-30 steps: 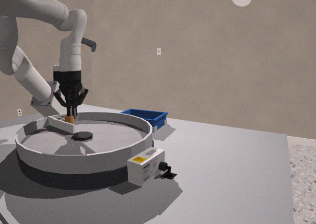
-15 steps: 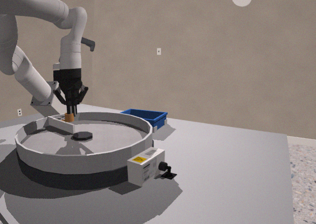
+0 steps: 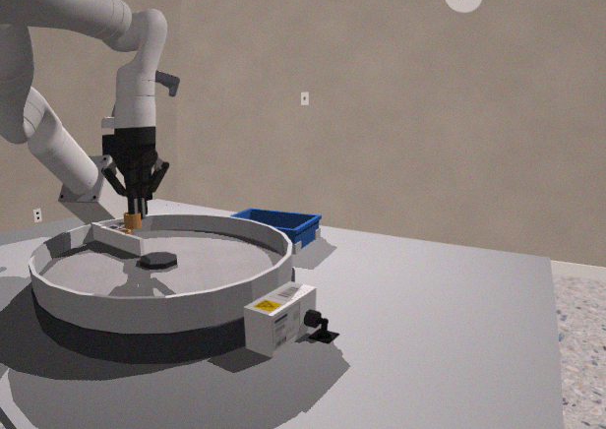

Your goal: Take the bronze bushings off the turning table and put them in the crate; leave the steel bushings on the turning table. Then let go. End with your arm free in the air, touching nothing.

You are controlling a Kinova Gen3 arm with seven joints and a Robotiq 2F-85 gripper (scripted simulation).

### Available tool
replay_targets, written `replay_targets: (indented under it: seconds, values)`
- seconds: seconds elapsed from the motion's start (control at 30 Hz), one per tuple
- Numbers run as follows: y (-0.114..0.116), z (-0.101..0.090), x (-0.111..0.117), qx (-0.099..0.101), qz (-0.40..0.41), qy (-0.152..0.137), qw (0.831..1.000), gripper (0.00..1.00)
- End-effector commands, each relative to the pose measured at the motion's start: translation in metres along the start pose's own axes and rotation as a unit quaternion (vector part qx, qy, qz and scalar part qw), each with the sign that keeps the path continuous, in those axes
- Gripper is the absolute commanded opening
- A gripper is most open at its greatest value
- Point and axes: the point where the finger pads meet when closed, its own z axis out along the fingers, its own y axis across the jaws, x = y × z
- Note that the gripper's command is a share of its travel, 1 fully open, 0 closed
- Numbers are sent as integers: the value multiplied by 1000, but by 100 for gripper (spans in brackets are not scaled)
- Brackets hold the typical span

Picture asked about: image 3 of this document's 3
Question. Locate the blue open crate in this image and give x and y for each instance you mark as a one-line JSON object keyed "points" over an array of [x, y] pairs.
{"points": [[289, 223]]}

